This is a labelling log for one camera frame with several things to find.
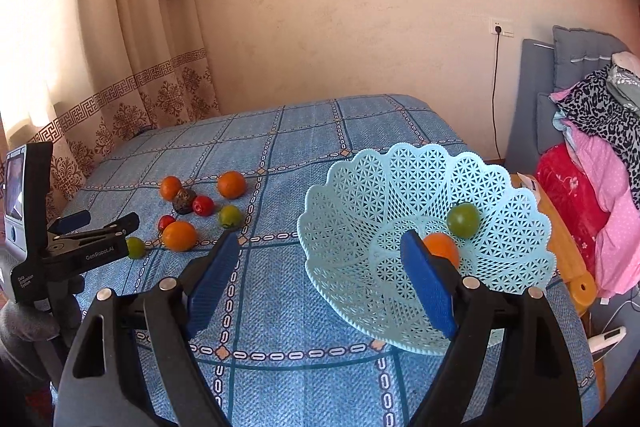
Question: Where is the white wall socket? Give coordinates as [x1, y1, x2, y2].
[487, 19, 516, 38]

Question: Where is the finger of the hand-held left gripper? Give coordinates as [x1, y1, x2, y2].
[48, 210, 92, 235]
[42, 213, 141, 274]

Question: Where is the pink cloth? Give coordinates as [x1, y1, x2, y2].
[550, 87, 640, 299]

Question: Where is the orange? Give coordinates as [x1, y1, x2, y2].
[422, 232, 461, 273]
[217, 171, 247, 200]
[159, 176, 183, 201]
[162, 221, 198, 252]

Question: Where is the blue checkered bedsheet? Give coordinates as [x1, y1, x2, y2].
[50, 94, 596, 427]

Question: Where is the orange wooden furniture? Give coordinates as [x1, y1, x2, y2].
[510, 174, 598, 319]

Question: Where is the leopard print cloth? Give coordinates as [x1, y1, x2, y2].
[550, 64, 640, 208]

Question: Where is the person's left hand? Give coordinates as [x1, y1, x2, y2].
[0, 294, 83, 388]

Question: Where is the grey cushion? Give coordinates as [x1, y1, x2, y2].
[551, 26, 630, 94]

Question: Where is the white handheld device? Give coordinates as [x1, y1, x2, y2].
[587, 326, 628, 354]

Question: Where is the beige patterned curtain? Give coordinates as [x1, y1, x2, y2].
[0, 0, 223, 212]

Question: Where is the black power cable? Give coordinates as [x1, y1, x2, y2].
[491, 27, 503, 160]

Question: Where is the white cable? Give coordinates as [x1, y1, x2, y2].
[592, 292, 640, 334]

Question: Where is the white paper packet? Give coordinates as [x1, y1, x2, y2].
[517, 173, 544, 204]

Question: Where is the light blue plastic basket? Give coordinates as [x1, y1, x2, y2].
[297, 143, 557, 355]

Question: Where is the dark brown fruit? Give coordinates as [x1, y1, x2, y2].
[172, 188, 197, 215]

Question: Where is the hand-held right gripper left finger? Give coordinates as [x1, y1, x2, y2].
[52, 231, 242, 427]

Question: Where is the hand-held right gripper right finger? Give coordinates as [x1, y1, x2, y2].
[400, 229, 585, 427]

